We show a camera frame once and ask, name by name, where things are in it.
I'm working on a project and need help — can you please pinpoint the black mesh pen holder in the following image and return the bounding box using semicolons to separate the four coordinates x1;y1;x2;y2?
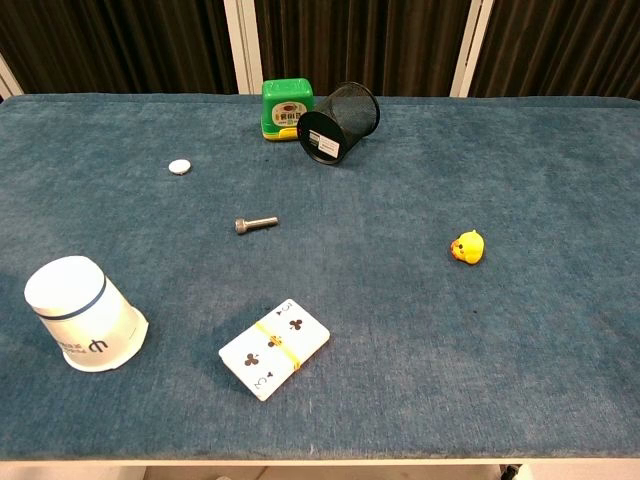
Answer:
296;81;381;166

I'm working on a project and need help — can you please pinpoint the playing card deck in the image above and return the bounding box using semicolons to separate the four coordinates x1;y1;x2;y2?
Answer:
218;298;332;402

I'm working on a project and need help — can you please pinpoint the green plastic box container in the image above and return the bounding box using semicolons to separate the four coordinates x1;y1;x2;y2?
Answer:
260;78;316;143

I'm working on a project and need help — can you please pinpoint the white frame post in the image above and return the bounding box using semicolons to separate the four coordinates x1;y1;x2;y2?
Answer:
222;0;265;95
449;0;495;98
0;52;25;100

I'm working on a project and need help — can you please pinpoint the white paper cup blue stripe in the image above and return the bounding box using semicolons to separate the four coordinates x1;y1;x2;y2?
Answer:
23;255;150;373

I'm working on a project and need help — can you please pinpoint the yellow rubber duck toy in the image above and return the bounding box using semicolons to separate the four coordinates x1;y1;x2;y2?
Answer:
450;229;486;265

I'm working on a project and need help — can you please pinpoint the blue table cloth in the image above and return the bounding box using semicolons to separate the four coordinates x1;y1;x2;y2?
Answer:
0;92;640;461

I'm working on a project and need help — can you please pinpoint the dark pleated curtain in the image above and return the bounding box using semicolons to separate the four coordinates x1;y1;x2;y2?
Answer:
0;0;640;99

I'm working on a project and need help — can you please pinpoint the yellow rubber band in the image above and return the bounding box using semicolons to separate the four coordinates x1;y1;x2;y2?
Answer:
254;321;302;372

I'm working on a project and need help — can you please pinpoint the steel socket head bolt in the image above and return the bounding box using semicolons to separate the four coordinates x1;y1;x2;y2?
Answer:
234;215;280;236

